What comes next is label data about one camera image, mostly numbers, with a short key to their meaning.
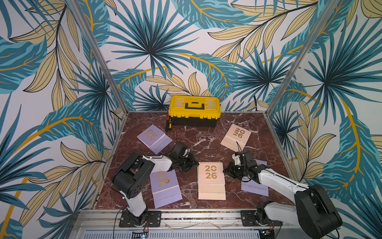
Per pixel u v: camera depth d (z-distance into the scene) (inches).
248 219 28.9
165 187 32.3
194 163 33.8
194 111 38.7
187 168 32.7
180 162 30.1
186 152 39.1
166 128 42.8
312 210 16.3
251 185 33.0
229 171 30.1
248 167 27.0
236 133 41.8
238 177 29.9
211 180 33.0
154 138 40.6
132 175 18.6
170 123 43.3
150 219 28.5
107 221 29.3
